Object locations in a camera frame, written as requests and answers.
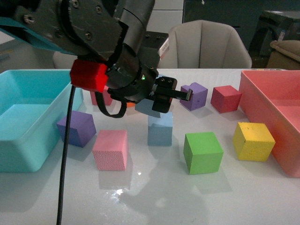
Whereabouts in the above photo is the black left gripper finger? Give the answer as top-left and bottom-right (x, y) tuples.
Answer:
(150, 76), (193, 113)

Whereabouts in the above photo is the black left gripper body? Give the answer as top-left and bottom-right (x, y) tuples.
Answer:
(106, 50), (158, 102)

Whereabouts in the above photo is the blue foam block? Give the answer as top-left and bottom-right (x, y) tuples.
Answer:
(148, 112), (173, 146)
(135, 75), (177, 118)

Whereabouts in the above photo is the orange foam block left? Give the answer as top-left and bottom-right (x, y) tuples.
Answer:
(127, 102), (135, 108)

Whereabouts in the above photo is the red foam block left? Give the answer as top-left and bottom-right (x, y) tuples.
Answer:
(90, 86), (113, 106)

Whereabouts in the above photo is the purple foam block notched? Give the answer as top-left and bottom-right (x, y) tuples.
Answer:
(180, 82), (208, 111)

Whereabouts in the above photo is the right beige chair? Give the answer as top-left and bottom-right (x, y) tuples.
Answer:
(159, 20), (252, 68)

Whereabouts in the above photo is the beige chair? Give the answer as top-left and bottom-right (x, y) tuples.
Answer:
(159, 20), (252, 68)
(52, 52), (77, 69)

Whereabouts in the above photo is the dark red foam block right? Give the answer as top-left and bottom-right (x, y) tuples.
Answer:
(210, 85), (242, 113)

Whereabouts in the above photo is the purple foam block left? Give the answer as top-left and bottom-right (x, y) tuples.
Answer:
(68, 111), (96, 148)

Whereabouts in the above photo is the left beige chair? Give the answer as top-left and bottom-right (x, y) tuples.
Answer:
(52, 52), (77, 69)

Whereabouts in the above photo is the green foam block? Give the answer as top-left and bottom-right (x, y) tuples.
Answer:
(183, 132), (224, 175)

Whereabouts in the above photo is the pink foam block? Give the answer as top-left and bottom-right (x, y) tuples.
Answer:
(92, 130), (128, 171)

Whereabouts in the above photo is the white cabinet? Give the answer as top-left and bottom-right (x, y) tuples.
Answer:
(147, 0), (184, 33)

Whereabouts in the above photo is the teal plastic bin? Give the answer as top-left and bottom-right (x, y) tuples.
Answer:
(0, 69), (72, 173)

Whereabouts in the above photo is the yellow foam block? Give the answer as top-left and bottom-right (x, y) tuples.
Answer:
(232, 122), (276, 162)

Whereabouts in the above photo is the pink plastic bin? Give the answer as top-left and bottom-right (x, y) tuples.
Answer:
(239, 70), (300, 178)

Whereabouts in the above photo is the tan cushion at right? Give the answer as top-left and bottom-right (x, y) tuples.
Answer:
(270, 40), (300, 58)

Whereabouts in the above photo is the red camera box left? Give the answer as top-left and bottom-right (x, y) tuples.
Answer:
(70, 59), (108, 93)

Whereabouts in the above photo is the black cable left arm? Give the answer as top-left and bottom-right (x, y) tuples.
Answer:
(55, 85), (128, 225)

